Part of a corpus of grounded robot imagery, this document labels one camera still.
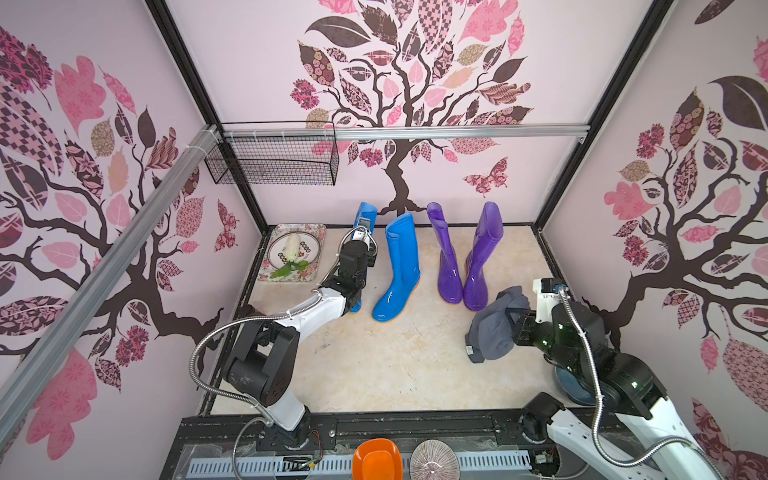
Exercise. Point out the blue ceramic bowl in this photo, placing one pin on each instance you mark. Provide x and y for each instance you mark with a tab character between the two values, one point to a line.
573	390

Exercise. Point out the aluminium rail left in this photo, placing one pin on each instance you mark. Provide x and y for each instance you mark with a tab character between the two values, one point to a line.
27	382

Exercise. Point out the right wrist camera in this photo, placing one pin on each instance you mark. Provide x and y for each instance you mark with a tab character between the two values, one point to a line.
547	297

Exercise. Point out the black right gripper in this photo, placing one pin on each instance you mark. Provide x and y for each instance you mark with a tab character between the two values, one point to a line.
522	324

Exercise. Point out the floral tray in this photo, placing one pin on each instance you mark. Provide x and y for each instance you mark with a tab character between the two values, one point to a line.
311	271

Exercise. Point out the blue boot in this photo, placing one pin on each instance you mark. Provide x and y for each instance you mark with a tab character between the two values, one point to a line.
403	250
368	211

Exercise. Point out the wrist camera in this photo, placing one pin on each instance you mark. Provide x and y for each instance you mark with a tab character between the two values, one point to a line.
362	231
547	297

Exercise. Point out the purple boot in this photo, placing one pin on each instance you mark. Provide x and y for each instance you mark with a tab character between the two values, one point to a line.
449	282
488	234

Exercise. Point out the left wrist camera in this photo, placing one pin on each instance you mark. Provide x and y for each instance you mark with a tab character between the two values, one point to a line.
362	231

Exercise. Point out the orange plastic bowl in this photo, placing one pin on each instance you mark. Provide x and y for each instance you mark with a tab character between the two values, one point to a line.
377	459

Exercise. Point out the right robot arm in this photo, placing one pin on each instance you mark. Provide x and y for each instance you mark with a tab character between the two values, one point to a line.
572	336

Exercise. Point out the patterned plate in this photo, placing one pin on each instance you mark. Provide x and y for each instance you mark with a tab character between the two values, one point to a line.
311	243

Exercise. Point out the white flower with leaves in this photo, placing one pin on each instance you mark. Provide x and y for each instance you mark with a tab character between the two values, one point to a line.
292	255

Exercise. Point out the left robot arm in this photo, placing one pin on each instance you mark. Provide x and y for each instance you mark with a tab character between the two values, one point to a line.
262	361

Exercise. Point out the right flexible metal conduit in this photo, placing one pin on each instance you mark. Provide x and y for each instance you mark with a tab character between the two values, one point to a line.
658	445

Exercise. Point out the grey cloth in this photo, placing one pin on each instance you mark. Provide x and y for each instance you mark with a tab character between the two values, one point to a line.
491	333

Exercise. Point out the aluminium rail back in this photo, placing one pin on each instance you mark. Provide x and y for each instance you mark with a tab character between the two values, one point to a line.
408	133

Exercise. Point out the aluminium rail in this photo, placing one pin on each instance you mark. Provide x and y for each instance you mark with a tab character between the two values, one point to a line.
27	382
408	133

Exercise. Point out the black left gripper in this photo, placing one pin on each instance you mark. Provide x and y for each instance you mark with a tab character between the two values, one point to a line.
372	260

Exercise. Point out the black wire basket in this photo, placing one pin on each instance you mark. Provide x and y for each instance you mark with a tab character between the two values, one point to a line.
300	153

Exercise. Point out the brown bottle black cap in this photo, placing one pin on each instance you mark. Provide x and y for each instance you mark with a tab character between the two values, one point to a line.
247	311

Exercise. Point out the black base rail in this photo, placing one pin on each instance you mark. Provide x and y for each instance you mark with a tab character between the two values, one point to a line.
333	429

